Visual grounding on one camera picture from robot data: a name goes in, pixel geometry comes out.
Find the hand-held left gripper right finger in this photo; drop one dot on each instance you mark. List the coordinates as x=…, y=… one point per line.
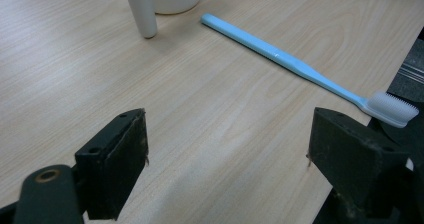
x=350, y=160

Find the white cylindrical tube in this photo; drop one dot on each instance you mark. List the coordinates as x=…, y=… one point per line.
x=141, y=10

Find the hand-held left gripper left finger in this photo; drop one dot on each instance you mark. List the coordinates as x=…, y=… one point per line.
x=111, y=170

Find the light blue toothbrush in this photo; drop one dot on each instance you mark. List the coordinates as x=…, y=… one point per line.
x=283, y=58

